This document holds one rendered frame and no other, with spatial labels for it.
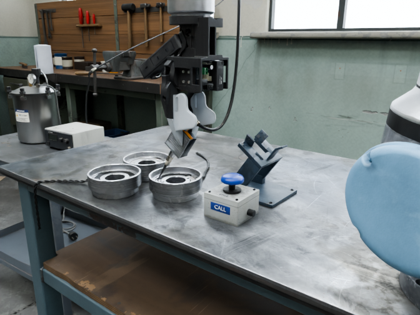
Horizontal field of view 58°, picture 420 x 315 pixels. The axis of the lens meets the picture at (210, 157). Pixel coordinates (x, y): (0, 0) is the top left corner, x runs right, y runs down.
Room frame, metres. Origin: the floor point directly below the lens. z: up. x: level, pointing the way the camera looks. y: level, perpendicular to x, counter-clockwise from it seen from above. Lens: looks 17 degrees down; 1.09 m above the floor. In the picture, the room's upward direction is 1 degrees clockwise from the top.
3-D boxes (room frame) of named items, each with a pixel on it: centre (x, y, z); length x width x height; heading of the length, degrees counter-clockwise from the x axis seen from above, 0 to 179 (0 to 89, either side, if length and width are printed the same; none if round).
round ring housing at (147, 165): (0.81, 0.14, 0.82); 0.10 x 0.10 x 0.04
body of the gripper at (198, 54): (0.64, 0.03, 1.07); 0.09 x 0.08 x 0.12; 51
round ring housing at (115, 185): (0.71, 0.19, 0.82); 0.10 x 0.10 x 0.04
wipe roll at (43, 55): (2.78, 1.20, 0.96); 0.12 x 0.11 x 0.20; 143
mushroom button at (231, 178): (0.61, -0.04, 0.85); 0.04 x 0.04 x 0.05
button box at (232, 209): (0.61, -0.04, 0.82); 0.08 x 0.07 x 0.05; 53
